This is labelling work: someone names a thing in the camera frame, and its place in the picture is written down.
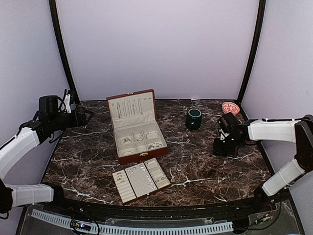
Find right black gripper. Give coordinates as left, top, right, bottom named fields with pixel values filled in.
left=213, top=134, right=243, bottom=157

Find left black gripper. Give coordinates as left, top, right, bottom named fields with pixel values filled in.
left=49, top=108, right=94, bottom=131

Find red wooden jewelry box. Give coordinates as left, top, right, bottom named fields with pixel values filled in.
left=107, top=89, right=169, bottom=165

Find red jewelry tray insert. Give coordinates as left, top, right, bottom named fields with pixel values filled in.
left=112, top=158, right=171, bottom=205

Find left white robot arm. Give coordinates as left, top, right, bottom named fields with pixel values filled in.
left=0, top=107, right=94, bottom=214

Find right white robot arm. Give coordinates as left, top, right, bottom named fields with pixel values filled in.
left=213, top=113, right=313, bottom=212

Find red white patterned bowl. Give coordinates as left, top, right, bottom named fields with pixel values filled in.
left=222, top=101, right=240, bottom=116

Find dark green mug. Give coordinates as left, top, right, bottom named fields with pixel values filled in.
left=185, top=109, right=202, bottom=131

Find silver bangle with pearls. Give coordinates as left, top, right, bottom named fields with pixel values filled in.
left=122, top=151, right=133, bottom=156

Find silver bangle with charm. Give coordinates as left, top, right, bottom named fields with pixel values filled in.
left=145, top=130, right=159, bottom=140

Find pile of silver bangles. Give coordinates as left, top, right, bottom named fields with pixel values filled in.
left=148, top=142, right=163, bottom=150

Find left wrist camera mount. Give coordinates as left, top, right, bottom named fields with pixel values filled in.
left=39, top=90, right=76, bottom=117

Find grey slotted cable duct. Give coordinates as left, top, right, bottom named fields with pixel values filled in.
left=31, top=210, right=233, bottom=235

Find left black frame post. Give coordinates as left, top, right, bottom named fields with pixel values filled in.
left=48, top=0, right=80, bottom=105

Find black frame post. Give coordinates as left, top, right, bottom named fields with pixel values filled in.
left=236, top=0, right=266, bottom=106
left=48, top=0, right=80, bottom=105

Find right black frame post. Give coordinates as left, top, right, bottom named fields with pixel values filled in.
left=236, top=0, right=266, bottom=106

